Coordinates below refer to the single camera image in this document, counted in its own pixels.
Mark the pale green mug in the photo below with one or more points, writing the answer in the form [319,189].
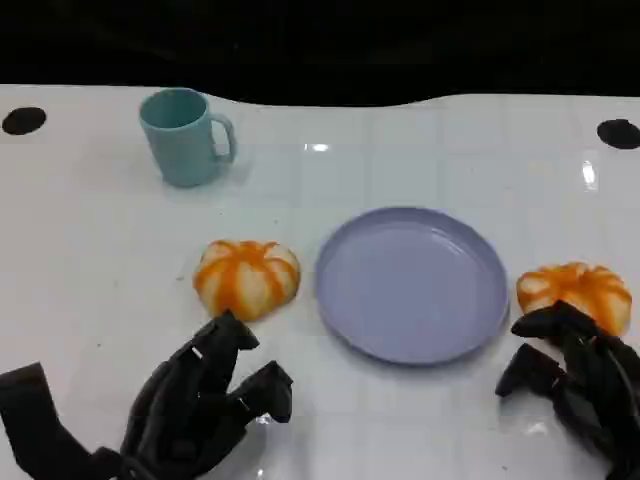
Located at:
[180,145]

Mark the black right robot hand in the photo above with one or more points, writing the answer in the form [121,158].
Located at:
[600,385]

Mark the orange white toy bread roll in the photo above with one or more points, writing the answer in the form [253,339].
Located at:
[247,277]
[580,285]

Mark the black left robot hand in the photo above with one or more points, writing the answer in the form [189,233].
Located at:
[180,400]

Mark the black round table grommet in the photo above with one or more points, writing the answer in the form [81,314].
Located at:
[23,120]
[619,133]

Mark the lilac plate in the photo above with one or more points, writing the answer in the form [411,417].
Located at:
[410,285]

